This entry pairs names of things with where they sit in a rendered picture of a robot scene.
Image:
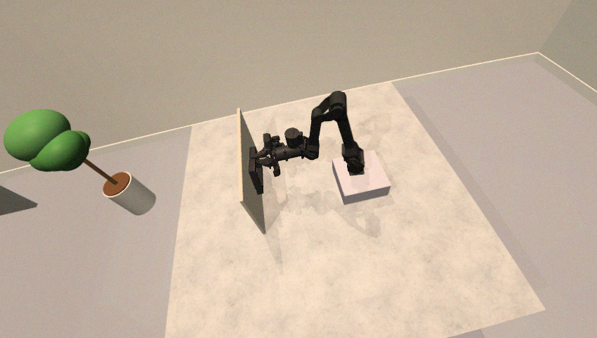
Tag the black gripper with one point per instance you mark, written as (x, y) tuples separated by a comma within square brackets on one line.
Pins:
[(276, 154)]

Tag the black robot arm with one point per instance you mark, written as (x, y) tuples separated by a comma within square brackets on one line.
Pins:
[(299, 145)]

